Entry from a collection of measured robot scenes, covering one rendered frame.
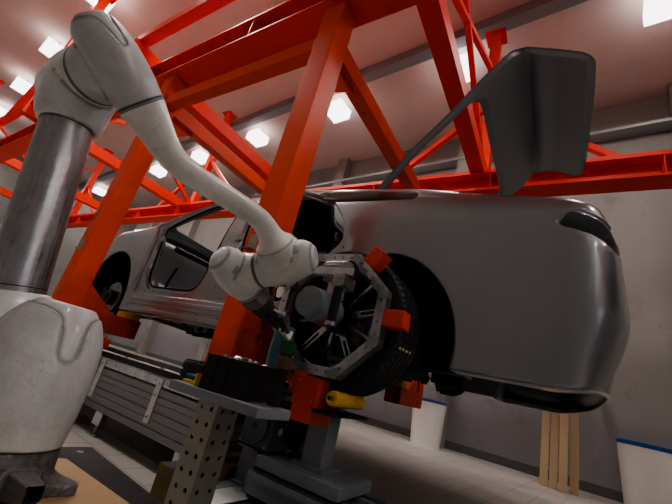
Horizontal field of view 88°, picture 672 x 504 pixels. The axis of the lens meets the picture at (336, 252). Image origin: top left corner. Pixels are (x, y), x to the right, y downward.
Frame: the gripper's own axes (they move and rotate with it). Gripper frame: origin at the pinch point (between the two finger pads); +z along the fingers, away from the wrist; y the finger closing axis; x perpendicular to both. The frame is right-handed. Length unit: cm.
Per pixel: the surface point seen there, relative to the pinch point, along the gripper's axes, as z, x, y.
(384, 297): 20.8, -30.7, -22.6
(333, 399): 34.2, 9.2, -9.0
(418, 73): 207, -665, 120
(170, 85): -19, -218, 234
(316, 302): 11.1, -19.1, 0.5
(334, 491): 46, 37, -15
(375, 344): 26.2, -12.4, -22.4
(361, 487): 65, 31, -18
